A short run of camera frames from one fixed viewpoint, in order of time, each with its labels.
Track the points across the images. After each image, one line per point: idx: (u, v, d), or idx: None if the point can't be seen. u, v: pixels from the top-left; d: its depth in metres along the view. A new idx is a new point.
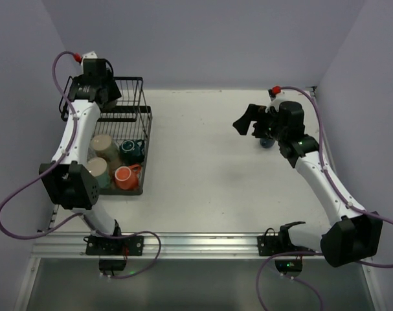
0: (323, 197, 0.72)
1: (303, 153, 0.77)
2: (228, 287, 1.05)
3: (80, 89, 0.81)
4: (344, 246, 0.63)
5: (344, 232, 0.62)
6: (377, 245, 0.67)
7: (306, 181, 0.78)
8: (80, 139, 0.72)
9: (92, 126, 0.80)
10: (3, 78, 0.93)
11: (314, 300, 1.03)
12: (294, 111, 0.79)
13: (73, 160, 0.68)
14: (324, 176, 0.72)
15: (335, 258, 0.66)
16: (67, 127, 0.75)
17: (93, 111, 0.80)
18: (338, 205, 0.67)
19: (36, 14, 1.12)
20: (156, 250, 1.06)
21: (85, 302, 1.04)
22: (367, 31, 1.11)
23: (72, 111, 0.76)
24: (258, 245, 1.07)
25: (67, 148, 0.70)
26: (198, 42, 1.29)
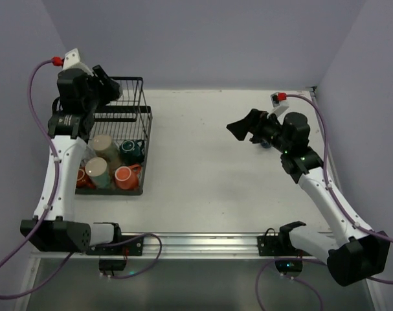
0: (329, 218, 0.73)
1: (306, 169, 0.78)
2: (228, 287, 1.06)
3: (61, 120, 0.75)
4: (353, 267, 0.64)
5: (351, 254, 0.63)
6: (384, 262, 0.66)
7: (311, 197, 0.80)
8: (64, 188, 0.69)
9: (78, 163, 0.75)
10: (3, 79, 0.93)
11: (313, 299, 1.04)
12: (300, 127, 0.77)
13: (57, 216, 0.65)
14: (330, 195, 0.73)
15: (343, 278, 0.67)
16: (50, 172, 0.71)
17: (76, 145, 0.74)
18: (345, 225, 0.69)
19: (35, 13, 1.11)
20: (156, 250, 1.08)
21: (85, 302, 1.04)
22: (368, 31, 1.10)
23: (53, 152, 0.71)
24: (258, 245, 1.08)
25: (50, 201, 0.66)
26: (198, 42, 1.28)
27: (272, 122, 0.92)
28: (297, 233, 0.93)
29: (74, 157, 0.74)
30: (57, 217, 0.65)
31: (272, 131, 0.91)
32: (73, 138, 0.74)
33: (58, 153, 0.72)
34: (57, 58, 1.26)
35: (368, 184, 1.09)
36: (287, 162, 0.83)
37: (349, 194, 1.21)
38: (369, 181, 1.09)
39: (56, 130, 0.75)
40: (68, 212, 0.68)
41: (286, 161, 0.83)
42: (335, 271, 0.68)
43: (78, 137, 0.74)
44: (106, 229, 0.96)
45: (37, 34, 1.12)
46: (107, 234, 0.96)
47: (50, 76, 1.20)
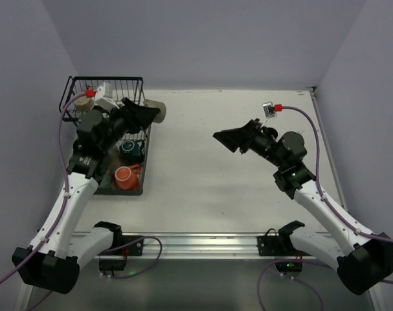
0: (331, 229, 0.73)
1: (300, 184, 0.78)
2: (228, 287, 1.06)
3: (81, 159, 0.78)
4: (362, 275, 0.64)
5: (359, 261, 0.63)
6: (392, 264, 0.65)
7: (308, 210, 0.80)
8: (64, 223, 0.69)
9: (85, 202, 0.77)
10: (2, 78, 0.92)
11: (313, 299, 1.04)
12: (296, 151, 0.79)
13: (50, 250, 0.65)
14: (327, 207, 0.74)
15: (357, 286, 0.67)
16: (57, 205, 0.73)
17: (89, 185, 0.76)
18: (347, 233, 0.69)
19: (34, 12, 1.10)
20: (157, 250, 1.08)
21: (85, 302, 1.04)
22: (368, 32, 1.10)
23: (65, 187, 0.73)
24: (258, 245, 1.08)
25: (48, 234, 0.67)
26: (198, 41, 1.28)
27: (265, 135, 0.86)
28: (298, 236, 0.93)
29: (83, 195, 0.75)
30: (50, 251, 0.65)
31: (265, 144, 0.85)
32: (87, 178, 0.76)
33: (69, 189, 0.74)
34: (56, 57, 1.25)
35: (368, 184, 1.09)
36: (280, 179, 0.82)
37: (349, 195, 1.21)
38: (368, 181, 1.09)
39: (74, 168, 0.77)
40: (61, 249, 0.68)
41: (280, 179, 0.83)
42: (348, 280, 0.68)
43: (91, 178, 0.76)
44: (107, 240, 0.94)
45: (37, 33, 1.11)
46: (107, 243, 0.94)
47: (50, 75, 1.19)
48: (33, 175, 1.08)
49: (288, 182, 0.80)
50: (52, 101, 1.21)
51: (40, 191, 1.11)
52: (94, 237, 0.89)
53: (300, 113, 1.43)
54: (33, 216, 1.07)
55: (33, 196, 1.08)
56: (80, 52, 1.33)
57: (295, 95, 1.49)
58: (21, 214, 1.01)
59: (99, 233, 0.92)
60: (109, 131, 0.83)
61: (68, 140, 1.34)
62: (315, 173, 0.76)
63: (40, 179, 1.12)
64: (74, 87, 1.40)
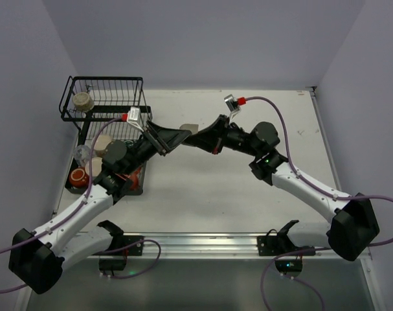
0: (312, 202, 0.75)
1: (274, 168, 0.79)
2: (228, 287, 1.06)
3: (107, 177, 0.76)
4: (350, 238, 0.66)
5: (343, 224, 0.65)
6: (376, 221, 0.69)
7: (287, 192, 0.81)
8: (70, 224, 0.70)
9: (98, 212, 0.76)
10: (2, 79, 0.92)
11: (314, 299, 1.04)
12: (270, 141, 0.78)
13: (47, 243, 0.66)
14: (302, 183, 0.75)
15: (349, 252, 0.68)
16: (72, 205, 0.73)
17: (106, 201, 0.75)
18: (326, 201, 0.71)
19: (35, 12, 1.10)
20: (156, 251, 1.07)
21: (85, 302, 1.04)
22: (367, 32, 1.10)
23: (86, 193, 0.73)
24: (258, 245, 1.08)
25: (54, 227, 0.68)
26: (198, 41, 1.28)
27: (235, 129, 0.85)
28: (295, 231, 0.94)
29: (98, 206, 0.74)
30: (47, 244, 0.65)
31: (238, 138, 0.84)
32: (107, 195, 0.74)
33: (89, 196, 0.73)
34: (56, 57, 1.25)
35: (368, 184, 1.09)
36: (256, 168, 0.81)
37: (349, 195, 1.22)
38: (368, 181, 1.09)
39: (99, 182, 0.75)
40: (57, 247, 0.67)
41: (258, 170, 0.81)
42: (338, 247, 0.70)
43: (111, 195, 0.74)
44: (105, 242, 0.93)
45: (37, 33, 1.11)
46: (105, 245, 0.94)
47: (50, 76, 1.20)
48: (33, 175, 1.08)
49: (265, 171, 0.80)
50: (52, 101, 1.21)
51: (40, 190, 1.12)
52: (91, 237, 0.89)
53: (300, 113, 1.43)
54: (33, 215, 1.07)
55: (33, 195, 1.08)
56: (81, 52, 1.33)
57: (295, 95, 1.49)
58: (21, 214, 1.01)
59: (98, 236, 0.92)
60: (134, 156, 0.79)
61: (68, 140, 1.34)
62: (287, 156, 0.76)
63: (40, 179, 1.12)
64: (74, 87, 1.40)
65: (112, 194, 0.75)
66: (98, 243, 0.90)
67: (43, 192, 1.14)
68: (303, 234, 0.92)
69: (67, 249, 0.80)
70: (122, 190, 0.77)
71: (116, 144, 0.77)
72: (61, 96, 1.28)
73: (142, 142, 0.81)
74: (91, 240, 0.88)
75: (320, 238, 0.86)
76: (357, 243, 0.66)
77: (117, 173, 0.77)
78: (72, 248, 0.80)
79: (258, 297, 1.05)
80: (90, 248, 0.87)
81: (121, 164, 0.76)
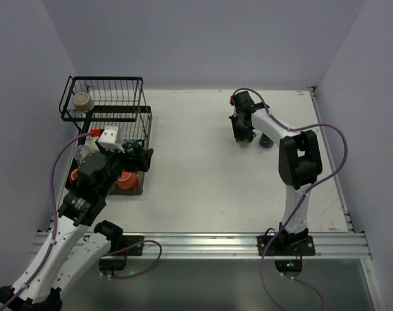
0: (274, 136, 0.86)
1: (253, 107, 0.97)
2: (228, 287, 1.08)
3: (74, 200, 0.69)
4: (291, 159, 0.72)
5: (285, 145, 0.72)
6: (320, 157, 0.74)
7: (263, 131, 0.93)
8: (45, 271, 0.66)
9: (75, 243, 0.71)
10: (1, 79, 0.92)
11: (315, 299, 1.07)
12: (241, 92, 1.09)
13: (28, 299, 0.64)
14: (270, 119, 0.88)
15: (292, 179, 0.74)
16: (43, 247, 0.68)
17: (78, 232, 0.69)
18: (281, 132, 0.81)
19: (35, 13, 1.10)
20: (157, 251, 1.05)
21: (87, 300, 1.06)
22: (368, 32, 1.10)
23: (52, 234, 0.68)
24: (258, 245, 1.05)
25: (29, 280, 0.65)
26: (198, 42, 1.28)
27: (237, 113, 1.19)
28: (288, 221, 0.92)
29: (70, 240, 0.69)
30: (28, 300, 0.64)
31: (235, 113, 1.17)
32: (76, 227, 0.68)
33: (56, 234, 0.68)
34: (57, 57, 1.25)
35: (368, 185, 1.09)
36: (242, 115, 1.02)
37: (349, 195, 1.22)
38: (368, 181, 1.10)
39: (64, 211, 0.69)
40: (41, 296, 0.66)
41: (241, 116, 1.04)
42: (285, 175, 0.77)
43: (79, 225, 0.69)
44: (103, 249, 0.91)
45: (37, 34, 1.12)
46: (105, 249, 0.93)
47: (50, 76, 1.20)
48: (33, 175, 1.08)
49: (247, 113, 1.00)
50: (52, 101, 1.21)
51: (40, 192, 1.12)
52: (87, 251, 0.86)
53: (300, 113, 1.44)
54: (33, 216, 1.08)
55: (33, 196, 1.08)
56: (81, 53, 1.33)
57: (295, 96, 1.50)
58: (21, 214, 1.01)
59: (94, 245, 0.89)
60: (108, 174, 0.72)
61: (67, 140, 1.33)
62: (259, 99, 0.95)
63: (40, 179, 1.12)
64: (74, 87, 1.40)
65: (81, 222, 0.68)
66: (94, 254, 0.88)
67: (43, 193, 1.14)
68: (292, 214, 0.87)
69: (61, 275, 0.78)
70: (92, 212, 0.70)
71: (97, 157, 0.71)
72: (61, 96, 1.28)
73: (114, 158, 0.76)
74: (87, 256, 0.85)
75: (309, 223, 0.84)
76: (297, 170, 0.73)
77: (87, 194, 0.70)
78: (68, 273, 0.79)
79: (263, 294, 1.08)
80: (88, 263, 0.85)
81: (94, 184, 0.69)
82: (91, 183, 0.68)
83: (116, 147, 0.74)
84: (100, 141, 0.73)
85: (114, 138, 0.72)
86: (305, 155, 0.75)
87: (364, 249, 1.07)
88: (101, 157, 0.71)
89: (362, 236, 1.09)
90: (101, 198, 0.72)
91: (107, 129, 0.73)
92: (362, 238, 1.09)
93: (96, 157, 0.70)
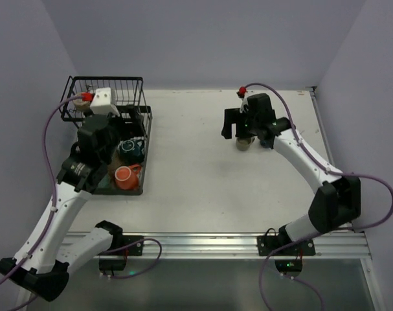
0: (304, 172, 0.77)
1: (278, 132, 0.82)
2: (228, 288, 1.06)
3: (72, 166, 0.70)
4: (330, 209, 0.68)
5: (325, 195, 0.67)
6: (359, 204, 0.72)
7: (286, 158, 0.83)
8: (48, 241, 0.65)
9: (76, 212, 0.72)
10: (1, 78, 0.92)
11: (314, 300, 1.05)
12: (260, 97, 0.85)
13: (31, 269, 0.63)
14: (301, 150, 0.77)
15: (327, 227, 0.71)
16: (43, 217, 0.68)
17: (79, 197, 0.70)
18: (318, 172, 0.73)
19: (35, 12, 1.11)
20: (157, 250, 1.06)
21: (84, 302, 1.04)
22: (368, 31, 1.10)
23: (52, 201, 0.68)
24: (258, 245, 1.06)
25: (31, 249, 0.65)
26: (198, 42, 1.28)
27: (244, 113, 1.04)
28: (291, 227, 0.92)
29: (72, 208, 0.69)
30: (32, 270, 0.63)
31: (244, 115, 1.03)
32: (78, 192, 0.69)
33: (57, 202, 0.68)
34: (57, 57, 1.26)
35: (368, 184, 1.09)
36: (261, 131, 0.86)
37: None
38: (367, 181, 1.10)
39: (65, 177, 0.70)
40: (44, 266, 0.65)
41: (260, 134, 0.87)
42: (316, 220, 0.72)
43: (81, 191, 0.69)
44: (106, 241, 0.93)
45: (37, 33, 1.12)
46: (107, 244, 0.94)
47: (50, 75, 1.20)
48: (33, 175, 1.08)
49: (268, 131, 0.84)
50: (52, 100, 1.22)
51: (39, 190, 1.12)
52: (92, 240, 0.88)
53: (300, 113, 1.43)
54: (33, 215, 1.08)
55: (33, 195, 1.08)
56: (81, 53, 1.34)
57: (295, 95, 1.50)
58: (21, 214, 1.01)
59: (98, 236, 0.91)
60: (108, 137, 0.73)
61: (67, 140, 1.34)
62: (291, 122, 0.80)
63: (39, 179, 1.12)
64: (74, 87, 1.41)
65: (83, 188, 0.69)
66: (98, 243, 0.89)
67: (43, 192, 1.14)
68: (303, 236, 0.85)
69: (68, 254, 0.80)
70: (93, 177, 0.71)
71: (96, 118, 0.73)
72: (61, 96, 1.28)
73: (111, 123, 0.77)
74: (92, 245, 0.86)
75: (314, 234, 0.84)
76: (335, 218, 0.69)
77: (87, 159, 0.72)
78: (74, 253, 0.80)
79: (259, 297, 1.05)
80: (91, 251, 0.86)
81: (96, 144, 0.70)
82: (93, 144, 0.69)
83: (111, 109, 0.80)
84: (95, 103, 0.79)
85: (109, 98, 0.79)
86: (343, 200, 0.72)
87: (364, 249, 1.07)
88: (100, 118, 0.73)
89: (362, 236, 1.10)
90: (102, 162, 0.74)
91: (100, 92, 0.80)
92: (362, 238, 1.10)
93: (95, 119, 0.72)
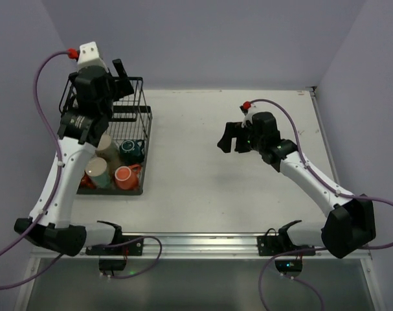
0: (313, 194, 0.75)
1: (285, 155, 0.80)
2: (228, 287, 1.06)
3: (72, 120, 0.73)
4: (345, 234, 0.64)
5: (338, 219, 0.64)
6: (374, 226, 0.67)
7: (292, 179, 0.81)
8: (61, 194, 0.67)
9: (82, 168, 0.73)
10: (1, 79, 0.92)
11: (314, 300, 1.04)
12: (267, 119, 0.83)
13: (50, 223, 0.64)
14: (308, 172, 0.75)
15: (342, 251, 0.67)
16: (52, 174, 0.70)
17: (84, 151, 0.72)
18: (328, 195, 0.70)
19: (35, 12, 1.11)
20: (157, 250, 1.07)
21: (84, 302, 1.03)
22: (368, 31, 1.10)
23: (57, 157, 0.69)
24: (258, 245, 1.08)
25: (46, 205, 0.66)
26: (198, 42, 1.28)
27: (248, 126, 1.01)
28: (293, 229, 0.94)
29: (78, 162, 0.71)
30: (50, 225, 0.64)
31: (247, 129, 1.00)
32: (82, 145, 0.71)
33: (63, 157, 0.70)
34: (57, 58, 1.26)
35: (368, 184, 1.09)
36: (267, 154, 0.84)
37: None
38: (367, 181, 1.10)
39: (66, 133, 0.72)
40: (61, 220, 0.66)
41: (267, 157, 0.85)
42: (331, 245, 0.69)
43: (85, 143, 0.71)
44: (107, 232, 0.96)
45: (37, 33, 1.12)
46: (108, 237, 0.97)
47: (50, 75, 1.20)
48: (33, 175, 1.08)
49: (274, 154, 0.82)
50: (52, 101, 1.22)
51: (39, 190, 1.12)
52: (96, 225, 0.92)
53: (300, 113, 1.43)
54: None
55: (33, 195, 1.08)
56: None
57: (295, 95, 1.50)
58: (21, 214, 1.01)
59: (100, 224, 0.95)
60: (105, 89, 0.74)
61: None
62: (297, 144, 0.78)
63: (39, 179, 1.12)
64: None
65: (87, 139, 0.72)
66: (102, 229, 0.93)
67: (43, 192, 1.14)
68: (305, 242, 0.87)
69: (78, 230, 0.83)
70: (95, 129, 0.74)
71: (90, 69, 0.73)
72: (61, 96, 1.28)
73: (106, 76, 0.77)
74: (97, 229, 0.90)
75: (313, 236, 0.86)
76: (349, 243, 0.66)
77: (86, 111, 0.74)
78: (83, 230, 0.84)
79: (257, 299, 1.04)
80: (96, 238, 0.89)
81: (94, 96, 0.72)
82: (92, 94, 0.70)
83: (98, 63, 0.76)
84: (81, 59, 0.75)
85: (96, 52, 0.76)
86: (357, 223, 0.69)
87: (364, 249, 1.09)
88: (94, 68, 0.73)
89: None
90: (101, 114, 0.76)
91: (84, 48, 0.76)
92: None
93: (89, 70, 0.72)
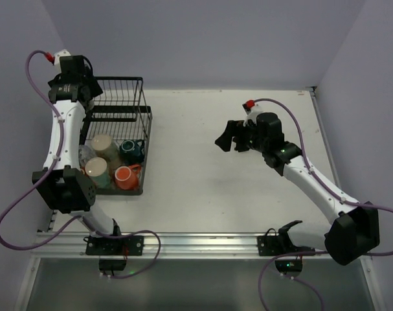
0: (317, 200, 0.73)
1: (287, 159, 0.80)
2: (227, 287, 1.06)
3: (61, 88, 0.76)
4: (348, 241, 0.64)
5: (343, 227, 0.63)
6: (379, 234, 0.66)
7: (296, 184, 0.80)
8: (69, 142, 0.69)
9: (79, 126, 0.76)
10: (2, 79, 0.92)
11: (314, 300, 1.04)
12: (272, 122, 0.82)
13: (66, 165, 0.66)
14: (312, 178, 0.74)
15: (346, 257, 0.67)
16: (54, 131, 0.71)
17: (78, 109, 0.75)
18: (333, 201, 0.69)
19: (35, 12, 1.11)
20: (156, 250, 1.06)
21: (85, 302, 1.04)
22: (368, 30, 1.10)
23: (56, 114, 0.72)
24: (258, 245, 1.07)
25: (57, 153, 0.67)
26: (199, 42, 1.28)
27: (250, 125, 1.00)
28: (296, 229, 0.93)
29: (76, 117, 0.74)
30: (67, 166, 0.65)
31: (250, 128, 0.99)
32: (75, 102, 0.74)
33: (61, 114, 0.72)
34: None
35: (368, 184, 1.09)
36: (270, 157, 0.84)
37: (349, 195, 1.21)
38: (367, 181, 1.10)
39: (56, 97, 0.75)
40: (74, 163, 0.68)
41: (269, 161, 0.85)
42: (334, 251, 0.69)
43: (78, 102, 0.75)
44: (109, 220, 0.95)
45: (37, 34, 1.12)
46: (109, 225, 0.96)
47: (50, 74, 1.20)
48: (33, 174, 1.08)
49: (278, 159, 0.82)
50: None
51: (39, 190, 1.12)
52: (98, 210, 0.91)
53: (300, 113, 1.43)
54: (33, 214, 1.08)
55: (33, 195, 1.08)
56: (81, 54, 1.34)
57: (295, 95, 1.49)
58: (21, 213, 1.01)
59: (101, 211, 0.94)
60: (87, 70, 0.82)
61: None
62: (301, 148, 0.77)
63: None
64: None
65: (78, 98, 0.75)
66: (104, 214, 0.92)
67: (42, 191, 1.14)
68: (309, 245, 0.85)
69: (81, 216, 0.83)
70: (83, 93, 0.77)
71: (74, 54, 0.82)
72: None
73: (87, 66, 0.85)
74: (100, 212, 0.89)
75: (316, 238, 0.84)
76: (351, 250, 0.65)
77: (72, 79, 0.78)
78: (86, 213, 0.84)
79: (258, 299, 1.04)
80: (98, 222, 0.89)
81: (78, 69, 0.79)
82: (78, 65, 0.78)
83: None
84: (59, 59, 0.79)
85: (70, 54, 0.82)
86: (361, 230, 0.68)
87: None
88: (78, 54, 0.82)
89: None
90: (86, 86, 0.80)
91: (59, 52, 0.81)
92: None
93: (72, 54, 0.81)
